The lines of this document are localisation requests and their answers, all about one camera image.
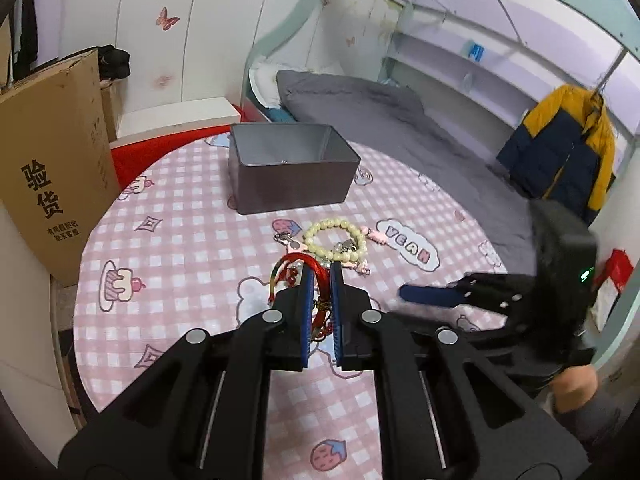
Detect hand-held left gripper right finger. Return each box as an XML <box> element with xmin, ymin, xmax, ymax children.
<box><xmin>330</xmin><ymin>261</ymin><xmax>591</xmax><ymax>480</ymax></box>

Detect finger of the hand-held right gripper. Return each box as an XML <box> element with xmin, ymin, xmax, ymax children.
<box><xmin>398</xmin><ymin>272</ymin><xmax>538</xmax><ymax>318</ymax></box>
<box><xmin>387</xmin><ymin>310</ymin><xmax>521</xmax><ymax>363</ymax></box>

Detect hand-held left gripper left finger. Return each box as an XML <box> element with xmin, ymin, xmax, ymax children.
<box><xmin>57</xmin><ymin>260</ymin><xmax>321</xmax><ymax>480</ymax></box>

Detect red string bracelet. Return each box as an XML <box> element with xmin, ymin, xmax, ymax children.
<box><xmin>267</xmin><ymin>254</ymin><xmax>336</xmax><ymax>346</ymax></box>

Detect cream bead bracelet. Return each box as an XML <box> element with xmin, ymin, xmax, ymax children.
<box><xmin>303</xmin><ymin>217</ymin><xmax>368</xmax><ymax>263</ymax></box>

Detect grey metal box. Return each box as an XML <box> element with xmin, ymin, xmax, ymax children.
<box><xmin>228</xmin><ymin>122</ymin><xmax>362</xmax><ymax>216</ymax></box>

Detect person's right forearm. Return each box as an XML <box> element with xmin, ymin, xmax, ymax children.
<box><xmin>547</xmin><ymin>392</ymin><xmax>623</xmax><ymax>453</ymax></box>

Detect person's right hand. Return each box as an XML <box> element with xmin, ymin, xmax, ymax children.
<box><xmin>551</xmin><ymin>364</ymin><xmax>599</xmax><ymax>414</ymax></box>

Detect red paper bag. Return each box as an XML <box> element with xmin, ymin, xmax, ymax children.
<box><xmin>592</xmin><ymin>249</ymin><xmax>634</xmax><ymax>322</ymax></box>

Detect yellow navy jacket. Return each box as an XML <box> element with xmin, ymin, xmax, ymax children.
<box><xmin>496</xmin><ymin>84</ymin><xmax>617</xmax><ymax>226</ymax></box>

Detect grey blanket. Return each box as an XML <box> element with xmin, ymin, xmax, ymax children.
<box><xmin>276</xmin><ymin>70</ymin><xmax>538</xmax><ymax>281</ymax></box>

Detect red cloth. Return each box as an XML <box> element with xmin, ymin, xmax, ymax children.
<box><xmin>109</xmin><ymin>127</ymin><xmax>236</xmax><ymax>188</ymax></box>

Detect white low bench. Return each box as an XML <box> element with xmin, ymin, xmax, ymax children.
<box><xmin>116</xmin><ymin>101</ymin><xmax>242</xmax><ymax>137</ymax></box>

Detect white pillow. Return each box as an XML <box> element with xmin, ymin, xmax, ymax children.
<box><xmin>248</xmin><ymin>60</ymin><xmax>341</xmax><ymax>111</ymax></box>

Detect small cardboard box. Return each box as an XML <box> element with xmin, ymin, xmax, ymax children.
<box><xmin>97</xmin><ymin>80</ymin><xmax>126</xmax><ymax>143</ymax></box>

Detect large cardboard box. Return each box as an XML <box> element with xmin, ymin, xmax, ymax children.
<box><xmin>0</xmin><ymin>49</ymin><xmax>122</xmax><ymax>286</ymax></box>

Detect white wardrobe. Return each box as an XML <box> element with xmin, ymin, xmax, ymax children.
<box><xmin>60</xmin><ymin>0</ymin><xmax>321</xmax><ymax>117</ymax></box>

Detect black clothes pile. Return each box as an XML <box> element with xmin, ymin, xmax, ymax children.
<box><xmin>82</xmin><ymin>45</ymin><xmax>132</xmax><ymax>81</ymax></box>

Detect row of hanging clothes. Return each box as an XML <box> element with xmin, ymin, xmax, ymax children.
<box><xmin>9</xmin><ymin>0</ymin><xmax>41</xmax><ymax>83</ymax></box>

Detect purple wall shelves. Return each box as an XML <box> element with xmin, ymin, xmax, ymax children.
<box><xmin>382</xmin><ymin>30</ymin><xmax>541</xmax><ymax>126</ymax></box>

